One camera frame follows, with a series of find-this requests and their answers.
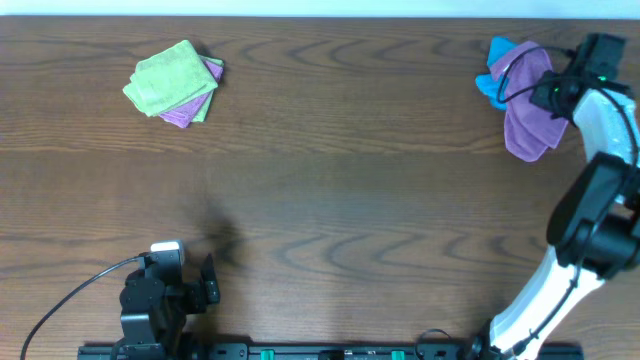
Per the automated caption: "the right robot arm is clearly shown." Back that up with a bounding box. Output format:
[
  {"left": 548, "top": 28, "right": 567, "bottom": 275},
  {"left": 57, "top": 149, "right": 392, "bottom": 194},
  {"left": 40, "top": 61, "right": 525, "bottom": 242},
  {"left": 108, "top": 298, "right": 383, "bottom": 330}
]
[{"left": 459, "top": 33, "right": 639, "bottom": 359}]

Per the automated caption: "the purple microfiber cloth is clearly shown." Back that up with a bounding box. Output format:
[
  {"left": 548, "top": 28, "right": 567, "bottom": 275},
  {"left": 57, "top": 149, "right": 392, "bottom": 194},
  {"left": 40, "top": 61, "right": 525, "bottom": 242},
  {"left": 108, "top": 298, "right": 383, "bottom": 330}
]
[{"left": 487, "top": 37, "right": 568, "bottom": 162}]

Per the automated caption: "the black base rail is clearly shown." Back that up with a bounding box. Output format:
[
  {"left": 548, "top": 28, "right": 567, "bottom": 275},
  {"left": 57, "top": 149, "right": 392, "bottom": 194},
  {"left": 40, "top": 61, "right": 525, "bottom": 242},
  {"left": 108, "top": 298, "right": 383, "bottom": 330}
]
[{"left": 77, "top": 341, "right": 585, "bottom": 360}]

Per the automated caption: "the purple folded cloth in stack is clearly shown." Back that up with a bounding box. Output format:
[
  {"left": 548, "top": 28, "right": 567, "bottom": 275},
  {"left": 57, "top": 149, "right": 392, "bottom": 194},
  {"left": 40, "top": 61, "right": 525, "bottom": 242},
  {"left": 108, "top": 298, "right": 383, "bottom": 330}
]
[{"left": 160, "top": 92, "right": 209, "bottom": 128}]

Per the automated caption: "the bottom green folded cloth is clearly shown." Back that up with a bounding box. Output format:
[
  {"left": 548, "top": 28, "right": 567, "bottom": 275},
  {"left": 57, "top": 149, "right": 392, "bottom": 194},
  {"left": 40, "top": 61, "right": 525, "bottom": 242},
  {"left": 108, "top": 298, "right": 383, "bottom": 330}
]
[{"left": 192, "top": 56, "right": 224, "bottom": 123}]

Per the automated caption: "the top green folded cloth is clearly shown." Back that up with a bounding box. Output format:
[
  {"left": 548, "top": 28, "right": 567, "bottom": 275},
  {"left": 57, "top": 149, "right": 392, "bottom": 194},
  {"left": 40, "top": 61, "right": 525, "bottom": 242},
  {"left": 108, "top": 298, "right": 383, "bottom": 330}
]
[{"left": 123, "top": 40, "right": 218, "bottom": 117}]

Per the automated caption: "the blue microfiber cloth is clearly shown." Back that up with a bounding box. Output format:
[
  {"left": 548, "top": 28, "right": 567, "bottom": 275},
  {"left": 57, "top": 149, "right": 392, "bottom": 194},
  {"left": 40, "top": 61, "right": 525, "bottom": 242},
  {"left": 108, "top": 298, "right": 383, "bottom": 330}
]
[{"left": 474, "top": 35, "right": 519, "bottom": 112}]

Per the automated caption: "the green folded cloth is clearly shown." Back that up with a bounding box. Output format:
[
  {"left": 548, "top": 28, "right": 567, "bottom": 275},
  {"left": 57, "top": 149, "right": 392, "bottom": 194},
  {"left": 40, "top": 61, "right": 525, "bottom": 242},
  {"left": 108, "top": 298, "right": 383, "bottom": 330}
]
[
  {"left": 123, "top": 40, "right": 218, "bottom": 117},
  {"left": 192, "top": 56, "right": 224, "bottom": 123}
]

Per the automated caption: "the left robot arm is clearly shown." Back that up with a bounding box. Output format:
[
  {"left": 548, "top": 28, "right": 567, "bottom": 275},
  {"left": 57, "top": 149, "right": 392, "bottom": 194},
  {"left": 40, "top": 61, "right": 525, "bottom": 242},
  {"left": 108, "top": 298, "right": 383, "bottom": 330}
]
[{"left": 109, "top": 250, "right": 221, "bottom": 360}]

